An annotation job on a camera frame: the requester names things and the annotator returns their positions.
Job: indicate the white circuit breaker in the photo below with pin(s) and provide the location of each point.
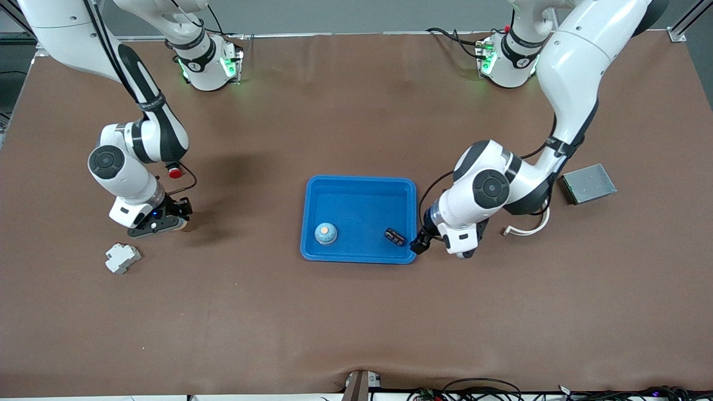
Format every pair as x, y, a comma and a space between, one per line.
122, 258

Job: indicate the aluminium frame post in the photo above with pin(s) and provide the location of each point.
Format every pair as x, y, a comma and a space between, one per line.
682, 28

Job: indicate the red button with dark body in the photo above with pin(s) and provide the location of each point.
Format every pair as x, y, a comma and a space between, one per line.
175, 172

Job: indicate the small dark capacitor block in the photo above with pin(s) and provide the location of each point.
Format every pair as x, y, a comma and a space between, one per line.
394, 236

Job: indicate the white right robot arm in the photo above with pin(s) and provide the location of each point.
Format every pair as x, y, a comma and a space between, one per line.
125, 178

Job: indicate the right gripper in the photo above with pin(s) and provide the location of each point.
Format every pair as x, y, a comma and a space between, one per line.
180, 208

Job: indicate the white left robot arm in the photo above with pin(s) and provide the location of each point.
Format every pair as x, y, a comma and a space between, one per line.
574, 67

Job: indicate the white curved plastic piece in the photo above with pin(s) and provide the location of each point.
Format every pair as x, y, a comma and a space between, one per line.
526, 232

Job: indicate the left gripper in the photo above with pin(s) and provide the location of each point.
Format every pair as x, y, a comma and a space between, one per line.
421, 241

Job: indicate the grey metal box module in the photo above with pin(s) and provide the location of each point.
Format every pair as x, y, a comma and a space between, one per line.
590, 184

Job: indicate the blue plastic tray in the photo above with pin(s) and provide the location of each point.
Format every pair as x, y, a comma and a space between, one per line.
356, 211

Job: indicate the aluminium table edge rail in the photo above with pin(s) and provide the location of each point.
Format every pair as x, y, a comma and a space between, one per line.
362, 34

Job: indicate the brown table mat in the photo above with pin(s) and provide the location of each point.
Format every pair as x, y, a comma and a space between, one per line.
356, 312

